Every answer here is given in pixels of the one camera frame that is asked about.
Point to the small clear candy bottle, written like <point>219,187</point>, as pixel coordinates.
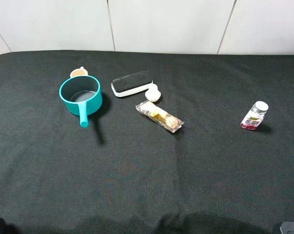
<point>255,116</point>

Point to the grey robot base right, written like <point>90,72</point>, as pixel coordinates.
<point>284,228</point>

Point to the white gourd-shaped object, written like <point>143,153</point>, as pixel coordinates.
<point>153,94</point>

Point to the clear wrapped snack packet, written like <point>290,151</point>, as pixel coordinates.
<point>160,116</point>

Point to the black and white eraser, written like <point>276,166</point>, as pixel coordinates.
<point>131,84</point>

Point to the black tablecloth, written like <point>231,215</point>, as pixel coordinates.
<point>125,173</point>

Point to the small beige cup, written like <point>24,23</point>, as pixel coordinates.
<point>79,72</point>

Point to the teal saucepan with handle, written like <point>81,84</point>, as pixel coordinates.
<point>82,97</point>

